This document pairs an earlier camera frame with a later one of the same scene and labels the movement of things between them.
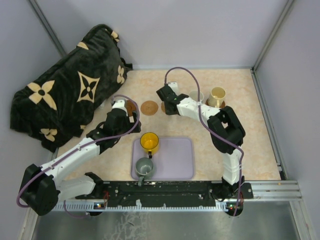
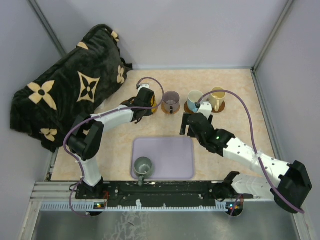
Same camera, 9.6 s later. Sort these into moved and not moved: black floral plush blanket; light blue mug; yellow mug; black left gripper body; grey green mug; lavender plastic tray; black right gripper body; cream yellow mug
Moved: yellow mug; black right gripper body; black left gripper body
Not moved: cream yellow mug; lavender plastic tray; black floral plush blanket; light blue mug; grey green mug
